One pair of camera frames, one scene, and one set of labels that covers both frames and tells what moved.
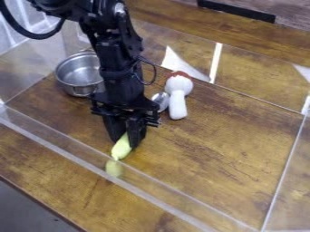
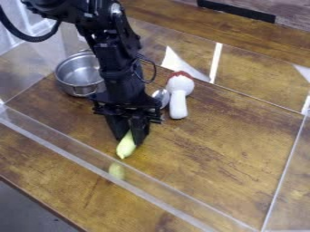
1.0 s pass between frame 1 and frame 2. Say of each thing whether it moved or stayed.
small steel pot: stayed
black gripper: stayed
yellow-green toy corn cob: moved
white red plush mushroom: stayed
